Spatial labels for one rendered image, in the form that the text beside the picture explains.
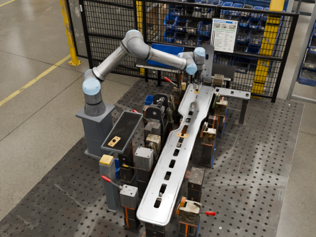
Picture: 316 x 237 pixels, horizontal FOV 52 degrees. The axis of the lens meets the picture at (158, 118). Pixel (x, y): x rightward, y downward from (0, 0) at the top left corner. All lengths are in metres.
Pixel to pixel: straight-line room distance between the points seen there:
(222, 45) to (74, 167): 1.61
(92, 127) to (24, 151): 1.64
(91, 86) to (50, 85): 2.66
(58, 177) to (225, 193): 1.20
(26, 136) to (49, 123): 0.30
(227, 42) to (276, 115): 0.78
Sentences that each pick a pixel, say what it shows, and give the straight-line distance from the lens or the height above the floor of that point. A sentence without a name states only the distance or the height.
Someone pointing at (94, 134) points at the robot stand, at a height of 0.95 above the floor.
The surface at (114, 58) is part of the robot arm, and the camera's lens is 2.23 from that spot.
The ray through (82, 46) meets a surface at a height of 0.34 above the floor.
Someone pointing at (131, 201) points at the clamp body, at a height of 1.01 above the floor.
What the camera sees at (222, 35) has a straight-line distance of 2.90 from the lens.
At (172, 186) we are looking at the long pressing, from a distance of 1.92.
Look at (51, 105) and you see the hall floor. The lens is 4.41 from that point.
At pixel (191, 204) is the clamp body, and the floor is 1.06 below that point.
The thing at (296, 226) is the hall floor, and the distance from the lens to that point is 3.17.
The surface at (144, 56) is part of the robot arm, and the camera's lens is 2.08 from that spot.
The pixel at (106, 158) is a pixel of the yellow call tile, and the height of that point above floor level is 1.16.
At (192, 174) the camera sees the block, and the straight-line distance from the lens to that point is 1.95.
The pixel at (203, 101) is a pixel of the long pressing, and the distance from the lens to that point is 2.55.
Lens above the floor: 2.50
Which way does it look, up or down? 39 degrees down
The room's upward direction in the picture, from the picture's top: 1 degrees counter-clockwise
